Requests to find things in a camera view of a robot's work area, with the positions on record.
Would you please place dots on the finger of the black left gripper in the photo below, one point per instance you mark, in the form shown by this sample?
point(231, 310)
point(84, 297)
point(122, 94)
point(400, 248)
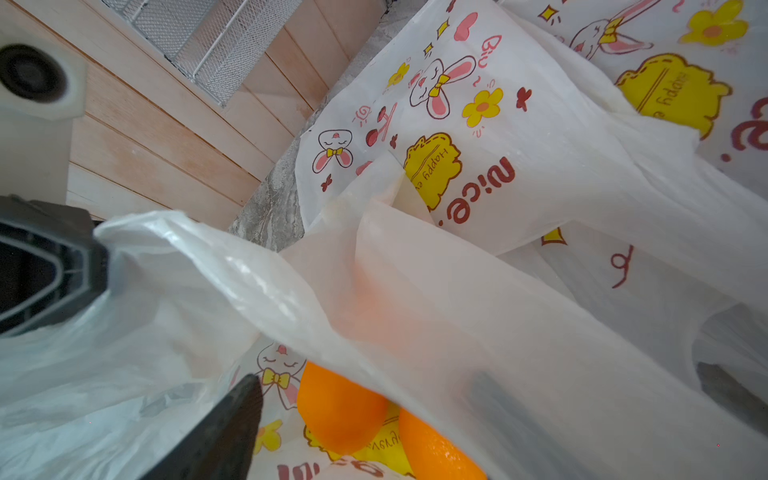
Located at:
point(52, 267)

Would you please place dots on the white printed bag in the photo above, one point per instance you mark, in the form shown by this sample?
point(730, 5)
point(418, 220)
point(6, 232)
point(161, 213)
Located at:
point(507, 134)
point(701, 64)

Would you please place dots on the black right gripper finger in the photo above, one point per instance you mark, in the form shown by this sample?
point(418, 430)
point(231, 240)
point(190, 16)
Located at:
point(221, 446)

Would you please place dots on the white plastic bag front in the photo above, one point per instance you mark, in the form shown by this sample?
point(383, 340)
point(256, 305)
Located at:
point(520, 377)

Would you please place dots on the white printed bag middle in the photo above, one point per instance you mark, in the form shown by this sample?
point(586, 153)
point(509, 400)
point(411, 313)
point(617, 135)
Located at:
point(507, 134)

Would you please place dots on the white printed bag back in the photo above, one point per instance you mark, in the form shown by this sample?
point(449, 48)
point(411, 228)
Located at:
point(701, 64)

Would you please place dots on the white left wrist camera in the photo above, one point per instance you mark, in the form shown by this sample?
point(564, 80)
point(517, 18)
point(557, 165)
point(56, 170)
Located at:
point(43, 90)

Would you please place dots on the white wire mesh shelf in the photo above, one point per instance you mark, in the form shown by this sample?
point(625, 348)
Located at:
point(213, 43)

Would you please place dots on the orange fruit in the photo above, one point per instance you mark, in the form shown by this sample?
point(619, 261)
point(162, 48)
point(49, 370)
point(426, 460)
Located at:
point(343, 416)
point(433, 456)

